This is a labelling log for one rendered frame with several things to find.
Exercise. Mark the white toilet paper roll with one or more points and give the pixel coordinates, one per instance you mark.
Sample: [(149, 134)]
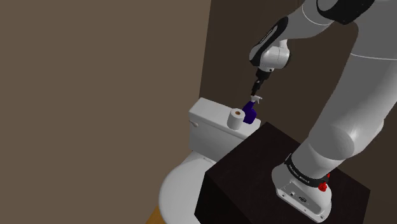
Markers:
[(235, 119)]

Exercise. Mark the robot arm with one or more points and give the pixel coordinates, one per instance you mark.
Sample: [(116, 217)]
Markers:
[(341, 130)]

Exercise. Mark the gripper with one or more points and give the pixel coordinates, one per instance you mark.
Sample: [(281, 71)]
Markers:
[(260, 81)]

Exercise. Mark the blue spray bottle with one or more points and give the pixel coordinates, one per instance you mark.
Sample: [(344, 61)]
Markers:
[(249, 113)]

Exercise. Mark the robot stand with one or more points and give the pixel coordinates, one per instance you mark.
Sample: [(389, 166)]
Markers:
[(248, 180)]

